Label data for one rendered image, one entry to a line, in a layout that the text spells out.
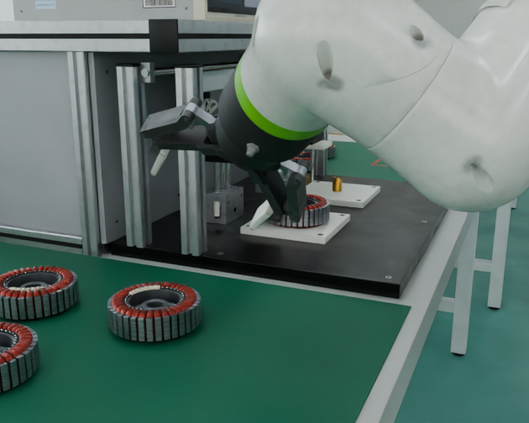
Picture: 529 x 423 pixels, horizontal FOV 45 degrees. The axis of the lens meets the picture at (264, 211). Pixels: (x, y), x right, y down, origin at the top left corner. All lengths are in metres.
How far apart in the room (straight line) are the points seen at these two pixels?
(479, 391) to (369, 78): 1.85
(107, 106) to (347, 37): 0.66
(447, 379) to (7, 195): 1.57
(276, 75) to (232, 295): 0.49
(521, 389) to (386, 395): 1.62
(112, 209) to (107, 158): 0.08
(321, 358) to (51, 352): 0.30
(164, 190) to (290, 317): 0.46
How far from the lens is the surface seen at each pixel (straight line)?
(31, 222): 1.15
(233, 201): 1.15
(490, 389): 2.25
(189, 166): 0.94
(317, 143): 1.32
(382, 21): 0.43
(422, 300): 0.90
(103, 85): 1.03
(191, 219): 0.96
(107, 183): 1.04
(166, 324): 0.75
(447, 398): 2.16
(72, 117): 1.03
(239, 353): 0.73
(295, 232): 1.05
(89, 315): 0.85
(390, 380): 0.70
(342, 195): 1.29
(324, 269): 0.92
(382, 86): 0.43
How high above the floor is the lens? 1.09
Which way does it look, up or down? 15 degrees down
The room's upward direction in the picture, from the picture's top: straight up
